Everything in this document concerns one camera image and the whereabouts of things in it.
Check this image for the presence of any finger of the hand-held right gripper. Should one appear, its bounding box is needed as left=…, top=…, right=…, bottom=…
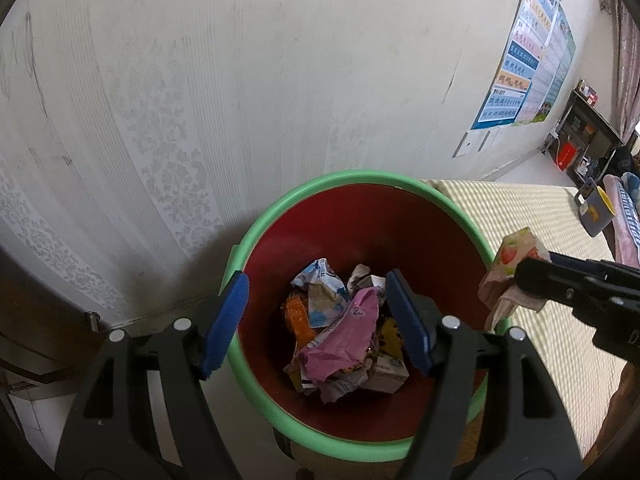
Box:
left=548, top=252, right=619, bottom=282
left=515, top=258, right=609, bottom=312

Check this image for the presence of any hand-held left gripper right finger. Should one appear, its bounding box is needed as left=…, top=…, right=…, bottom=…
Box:
left=385, top=268, right=584, bottom=480

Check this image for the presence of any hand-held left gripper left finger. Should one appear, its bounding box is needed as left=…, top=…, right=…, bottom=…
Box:
left=54, top=270, right=251, bottom=480

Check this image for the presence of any yellow snack wrapper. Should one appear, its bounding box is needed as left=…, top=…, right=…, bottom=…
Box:
left=375, top=317, right=403, bottom=356

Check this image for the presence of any strawberry print wrapper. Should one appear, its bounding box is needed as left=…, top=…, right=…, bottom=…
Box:
left=477, top=227, right=551, bottom=333

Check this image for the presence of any white drink carton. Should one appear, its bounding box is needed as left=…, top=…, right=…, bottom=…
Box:
left=360, top=352, right=411, bottom=396

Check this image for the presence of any pink snack wrapper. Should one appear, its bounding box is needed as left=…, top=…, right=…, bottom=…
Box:
left=297, top=287, right=381, bottom=383

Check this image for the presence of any orange snack wrapper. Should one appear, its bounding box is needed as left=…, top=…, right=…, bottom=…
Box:
left=284, top=292, right=317, bottom=346

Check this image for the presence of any white light-blue wrapper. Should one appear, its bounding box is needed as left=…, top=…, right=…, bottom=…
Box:
left=290, top=258, right=351, bottom=331

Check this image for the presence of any red bin with green rim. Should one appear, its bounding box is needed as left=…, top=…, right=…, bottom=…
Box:
left=220, top=170, right=511, bottom=462

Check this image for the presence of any grey mug with yellow inside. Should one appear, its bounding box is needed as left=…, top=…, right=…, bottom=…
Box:
left=574, top=177, right=617, bottom=237

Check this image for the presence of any bed with checked blanket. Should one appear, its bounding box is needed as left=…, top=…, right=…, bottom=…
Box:
left=602, top=172, right=640, bottom=261

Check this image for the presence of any dark clothes pile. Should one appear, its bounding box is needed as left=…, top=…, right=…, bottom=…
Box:
left=607, top=145, right=638, bottom=176

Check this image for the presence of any dark metal shelf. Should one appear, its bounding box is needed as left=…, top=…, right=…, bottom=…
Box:
left=542, top=78, right=626, bottom=188

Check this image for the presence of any pink patterned curtain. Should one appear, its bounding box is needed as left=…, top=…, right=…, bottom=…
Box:
left=597, top=0, right=640, bottom=146

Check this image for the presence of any pale chart wall poster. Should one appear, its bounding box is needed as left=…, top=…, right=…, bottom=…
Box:
left=515, top=0, right=568, bottom=126

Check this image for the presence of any teal chart wall poster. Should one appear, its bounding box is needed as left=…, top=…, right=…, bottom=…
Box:
left=537, top=12, right=577, bottom=123

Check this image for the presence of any large blue-bordered wall poster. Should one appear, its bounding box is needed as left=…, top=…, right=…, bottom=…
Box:
left=471, top=0, right=560, bottom=131

